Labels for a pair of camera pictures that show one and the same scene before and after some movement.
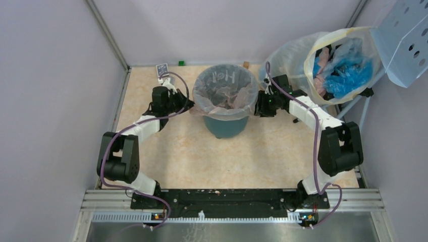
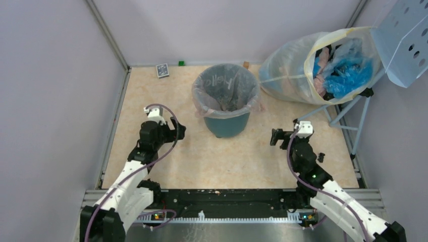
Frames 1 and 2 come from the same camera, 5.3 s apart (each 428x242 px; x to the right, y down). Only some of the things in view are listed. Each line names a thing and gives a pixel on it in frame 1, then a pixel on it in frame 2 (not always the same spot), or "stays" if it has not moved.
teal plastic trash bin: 221,128 stays
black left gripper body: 169,107 → 165,134
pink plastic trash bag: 224,91 stays
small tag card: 161,68 stays
